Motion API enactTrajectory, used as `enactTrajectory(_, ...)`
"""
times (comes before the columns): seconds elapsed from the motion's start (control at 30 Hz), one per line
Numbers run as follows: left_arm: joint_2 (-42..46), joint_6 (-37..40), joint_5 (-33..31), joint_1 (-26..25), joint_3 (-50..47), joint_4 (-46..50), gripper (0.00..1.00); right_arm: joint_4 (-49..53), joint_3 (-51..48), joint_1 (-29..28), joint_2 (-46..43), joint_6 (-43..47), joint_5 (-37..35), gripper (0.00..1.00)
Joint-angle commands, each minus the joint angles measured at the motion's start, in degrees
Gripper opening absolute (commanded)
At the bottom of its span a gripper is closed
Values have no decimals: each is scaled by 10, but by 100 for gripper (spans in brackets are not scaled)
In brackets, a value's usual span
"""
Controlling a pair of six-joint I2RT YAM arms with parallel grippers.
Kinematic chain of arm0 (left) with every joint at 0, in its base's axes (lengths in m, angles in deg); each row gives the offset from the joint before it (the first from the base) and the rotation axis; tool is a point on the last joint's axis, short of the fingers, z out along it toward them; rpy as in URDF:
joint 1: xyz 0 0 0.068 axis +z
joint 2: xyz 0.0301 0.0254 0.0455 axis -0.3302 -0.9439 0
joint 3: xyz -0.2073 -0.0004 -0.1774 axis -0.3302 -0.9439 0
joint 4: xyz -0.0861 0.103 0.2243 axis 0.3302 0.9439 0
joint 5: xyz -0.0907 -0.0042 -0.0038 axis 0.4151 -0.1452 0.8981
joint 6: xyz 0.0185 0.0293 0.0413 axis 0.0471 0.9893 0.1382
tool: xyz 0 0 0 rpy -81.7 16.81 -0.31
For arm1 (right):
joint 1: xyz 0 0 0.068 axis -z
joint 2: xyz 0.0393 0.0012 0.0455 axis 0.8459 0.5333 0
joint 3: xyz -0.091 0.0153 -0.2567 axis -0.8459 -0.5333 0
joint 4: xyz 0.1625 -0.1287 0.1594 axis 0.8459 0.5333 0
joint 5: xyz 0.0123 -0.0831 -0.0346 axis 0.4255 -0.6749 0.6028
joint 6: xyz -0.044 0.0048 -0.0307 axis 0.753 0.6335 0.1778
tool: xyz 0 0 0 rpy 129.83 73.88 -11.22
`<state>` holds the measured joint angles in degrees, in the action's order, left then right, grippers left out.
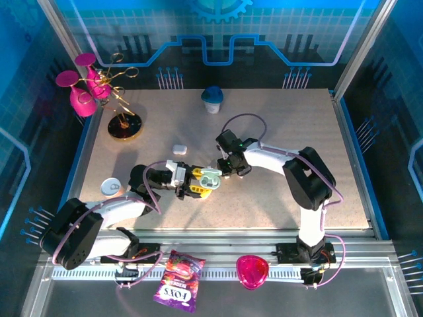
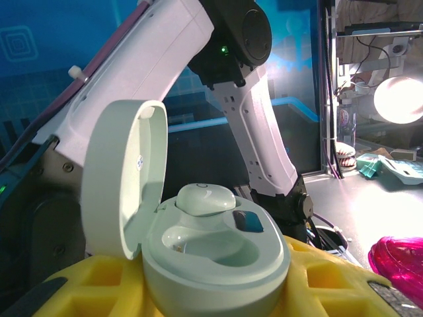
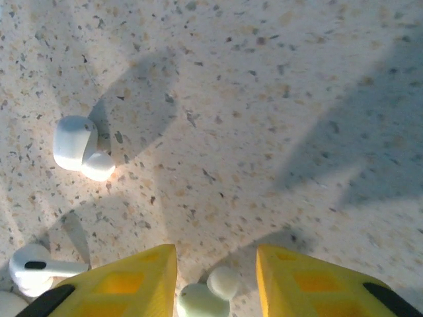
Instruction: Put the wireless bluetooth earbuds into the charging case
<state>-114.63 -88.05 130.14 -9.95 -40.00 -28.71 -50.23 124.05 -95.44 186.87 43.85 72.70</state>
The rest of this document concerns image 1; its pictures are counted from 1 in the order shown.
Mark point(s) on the pale earbud charging case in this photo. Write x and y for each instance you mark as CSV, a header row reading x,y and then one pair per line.
x,y
209,181

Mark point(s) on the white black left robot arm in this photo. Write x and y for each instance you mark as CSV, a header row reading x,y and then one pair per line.
x,y
119,209

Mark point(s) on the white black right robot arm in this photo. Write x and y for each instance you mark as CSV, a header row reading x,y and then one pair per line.
x,y
274,158

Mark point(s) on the white-topped tin can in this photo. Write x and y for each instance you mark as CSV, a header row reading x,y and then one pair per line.
x,y
111,187

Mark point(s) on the white cup with blue lid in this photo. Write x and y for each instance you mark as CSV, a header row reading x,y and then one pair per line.
x,y
212,95

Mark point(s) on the black electronics box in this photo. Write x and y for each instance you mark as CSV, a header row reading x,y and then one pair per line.
x,y
310,276
129,272

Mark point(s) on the purple candy bag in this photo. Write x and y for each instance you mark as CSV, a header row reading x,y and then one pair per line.
x,y
178,280

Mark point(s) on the pink translucent bowl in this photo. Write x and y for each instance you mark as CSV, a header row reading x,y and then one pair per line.
x,y
252,272

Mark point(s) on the pink wine glass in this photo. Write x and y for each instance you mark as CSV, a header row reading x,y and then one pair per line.
x,y
85,59
82,105

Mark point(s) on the aluminium frame beam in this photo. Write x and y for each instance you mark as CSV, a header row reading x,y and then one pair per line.
x,y
215,241

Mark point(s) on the aluminium side rail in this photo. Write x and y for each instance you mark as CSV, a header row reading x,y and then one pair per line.
x,y
84,165
353,148

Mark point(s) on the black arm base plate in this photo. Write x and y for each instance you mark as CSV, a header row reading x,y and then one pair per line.
x,y
148,249
285,252

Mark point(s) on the aluminium frame post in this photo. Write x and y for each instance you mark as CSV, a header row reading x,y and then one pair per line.
x,y
61,29
371,33

